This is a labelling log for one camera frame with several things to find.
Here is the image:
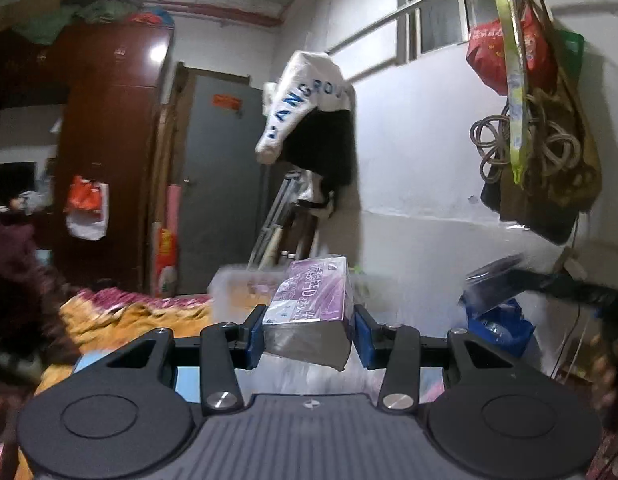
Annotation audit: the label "clear plastic packet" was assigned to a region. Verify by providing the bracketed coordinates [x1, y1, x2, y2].
[463, 253, 528, 307]

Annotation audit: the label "grey metal door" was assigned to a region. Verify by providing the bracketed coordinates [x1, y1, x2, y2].
[175, 66, 271, 297]

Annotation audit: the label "red and yellow sack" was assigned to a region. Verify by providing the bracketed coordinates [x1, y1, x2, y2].
[154, 226, 181, 297]

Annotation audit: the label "light purple medicine box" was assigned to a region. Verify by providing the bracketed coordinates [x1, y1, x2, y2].
[263, 255, 356, 372]

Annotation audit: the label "dark maroon clothing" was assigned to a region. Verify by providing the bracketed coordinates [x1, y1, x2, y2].
[0, 219, 82, 388]

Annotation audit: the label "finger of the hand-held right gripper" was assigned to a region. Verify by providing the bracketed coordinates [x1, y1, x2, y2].
[509, 265, 618, 311]

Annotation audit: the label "window with grey frame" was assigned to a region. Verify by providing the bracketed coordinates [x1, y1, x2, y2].
[396, 0, 542, 65]

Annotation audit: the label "clear plastic basket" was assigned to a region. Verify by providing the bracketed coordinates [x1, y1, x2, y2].
[207, 261, 376, 326]

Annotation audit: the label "green cloth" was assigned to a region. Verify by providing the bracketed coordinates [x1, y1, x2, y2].
[13, 0, 141, 47]

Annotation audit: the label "black monitor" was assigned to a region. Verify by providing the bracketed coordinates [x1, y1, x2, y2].
[0, 161, 38, 202]

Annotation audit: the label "coiled brown rope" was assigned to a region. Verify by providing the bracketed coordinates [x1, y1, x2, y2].
[469, 104, 583, 187]

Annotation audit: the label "metal crutches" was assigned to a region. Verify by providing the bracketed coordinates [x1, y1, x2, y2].
[246, 169, 311, 272]

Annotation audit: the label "red plastic bag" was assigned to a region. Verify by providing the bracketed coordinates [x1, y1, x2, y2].
[465, 0, 558, 97]

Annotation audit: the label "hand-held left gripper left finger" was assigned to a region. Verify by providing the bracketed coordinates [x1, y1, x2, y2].
[72, 304, 266, 416]

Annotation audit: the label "brown wooden wardrobe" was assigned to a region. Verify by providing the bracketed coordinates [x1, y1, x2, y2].
[0, 19, 176, 301]

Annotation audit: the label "metal rail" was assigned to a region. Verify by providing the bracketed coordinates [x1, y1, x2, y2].
[323, 0, 540, 57]

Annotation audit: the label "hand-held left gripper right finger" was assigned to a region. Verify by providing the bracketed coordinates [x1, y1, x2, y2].
[354, 305, 546, 416]

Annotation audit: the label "yellow patterned blanket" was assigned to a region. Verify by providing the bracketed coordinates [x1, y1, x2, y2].
[19, 286, 216, 480]

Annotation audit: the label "red ceiling pipe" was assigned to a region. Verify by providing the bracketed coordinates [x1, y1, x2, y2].
[143, 0, 312, 29]

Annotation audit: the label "orange and white plastic bag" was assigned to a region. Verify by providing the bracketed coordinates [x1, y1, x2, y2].
[64, 174, 110, 241]

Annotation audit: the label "brown cloth bag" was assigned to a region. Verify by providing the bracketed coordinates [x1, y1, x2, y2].
[480, 7, 603, 247]

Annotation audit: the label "pink board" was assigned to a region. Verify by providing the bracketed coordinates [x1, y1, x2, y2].
[166, 184, 183, 231]

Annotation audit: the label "white and black jacket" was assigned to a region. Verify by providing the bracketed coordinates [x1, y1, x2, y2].
[255, 50, 358, 219]

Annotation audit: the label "blue shopping bag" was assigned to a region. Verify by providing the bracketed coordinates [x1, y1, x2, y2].
[458, 297, 538, 359]

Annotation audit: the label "yellow-green strap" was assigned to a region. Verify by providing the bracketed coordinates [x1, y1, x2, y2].
[485, 0, 534, 189]

